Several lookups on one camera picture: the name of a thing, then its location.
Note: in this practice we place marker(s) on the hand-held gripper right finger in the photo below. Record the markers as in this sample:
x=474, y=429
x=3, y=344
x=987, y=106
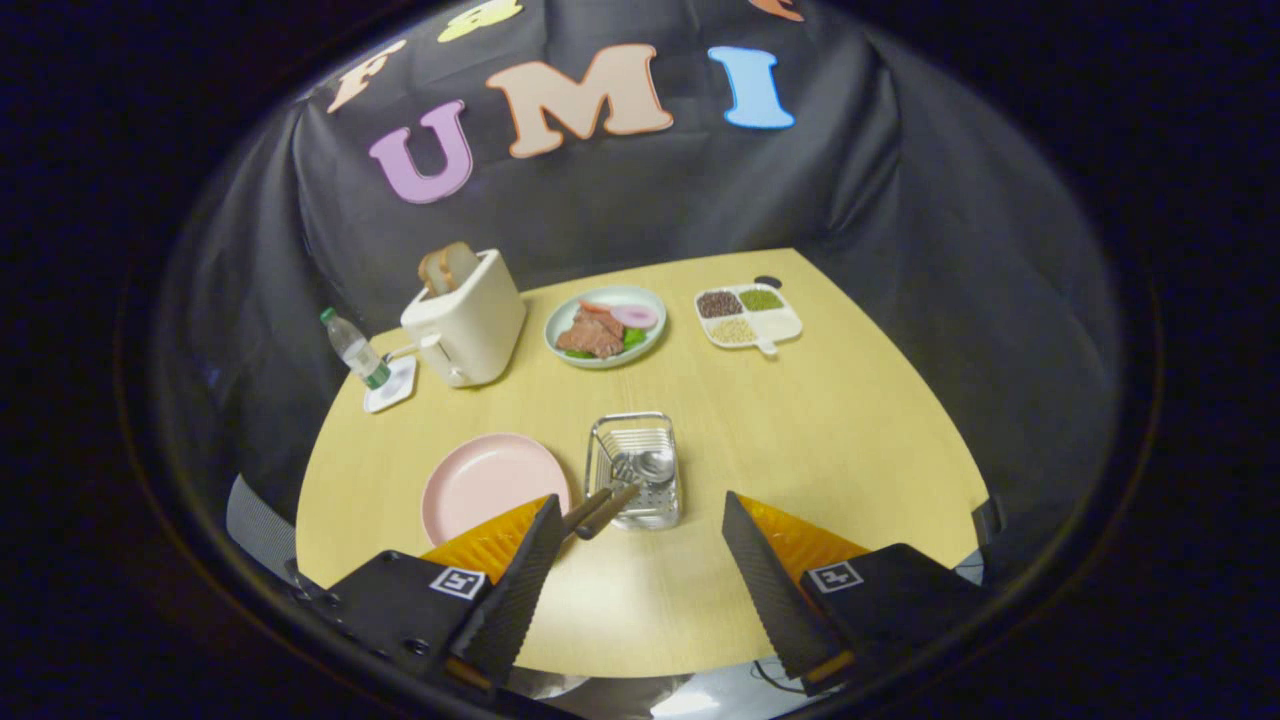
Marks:
x=775, y=595

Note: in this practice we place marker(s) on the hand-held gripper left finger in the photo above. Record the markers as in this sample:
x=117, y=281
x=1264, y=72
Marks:
x=520, y=595

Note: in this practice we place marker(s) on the pink plate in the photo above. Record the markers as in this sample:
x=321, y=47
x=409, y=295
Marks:
x=480, y=480

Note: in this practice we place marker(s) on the white square coaster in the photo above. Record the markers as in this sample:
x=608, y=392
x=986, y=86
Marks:
x=401, y=386

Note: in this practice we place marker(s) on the pale yellow beans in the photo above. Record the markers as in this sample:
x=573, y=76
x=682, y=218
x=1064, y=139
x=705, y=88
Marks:
x=733, y=331

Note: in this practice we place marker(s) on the cream white toaster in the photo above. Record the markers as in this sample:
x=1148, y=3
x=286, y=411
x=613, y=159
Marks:
x=480, y=330

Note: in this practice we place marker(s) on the white divided dish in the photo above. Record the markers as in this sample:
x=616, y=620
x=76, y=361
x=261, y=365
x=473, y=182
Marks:
x=780, y=326

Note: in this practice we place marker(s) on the brown meat slice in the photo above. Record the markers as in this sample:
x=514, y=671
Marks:
x=592, y=334

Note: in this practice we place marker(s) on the grey chair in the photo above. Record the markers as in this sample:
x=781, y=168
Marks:
x=258, y=525

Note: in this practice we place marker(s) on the light green food plate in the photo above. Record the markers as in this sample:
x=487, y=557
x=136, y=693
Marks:
x=553, y=325

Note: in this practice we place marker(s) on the green vegetable leaf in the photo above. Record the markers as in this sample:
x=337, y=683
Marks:
x=634, y=338

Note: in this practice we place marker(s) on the clear plastic water bottle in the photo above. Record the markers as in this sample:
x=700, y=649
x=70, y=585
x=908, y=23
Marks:
x=355, y=350

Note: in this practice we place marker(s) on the dark brown beans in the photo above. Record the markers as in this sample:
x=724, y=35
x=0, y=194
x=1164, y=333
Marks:
x=719, y=304

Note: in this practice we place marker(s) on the green beans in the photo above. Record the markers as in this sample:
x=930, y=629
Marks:
x=760, y=299

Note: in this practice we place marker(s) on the orange food slice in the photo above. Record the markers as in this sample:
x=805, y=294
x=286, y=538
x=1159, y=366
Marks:
x=595, y=307

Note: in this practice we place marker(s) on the pink food slice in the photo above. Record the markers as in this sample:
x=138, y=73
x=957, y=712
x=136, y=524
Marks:
x=636, y=317

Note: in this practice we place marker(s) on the toast slice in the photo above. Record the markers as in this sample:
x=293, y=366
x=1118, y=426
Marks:
x=429, y=272
x=458, y=265

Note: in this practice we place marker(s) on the black backdrop cloth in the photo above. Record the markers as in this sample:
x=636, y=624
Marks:
x=900, y=200

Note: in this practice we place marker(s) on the black bracket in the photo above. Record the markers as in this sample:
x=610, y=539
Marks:
x=987, y=520

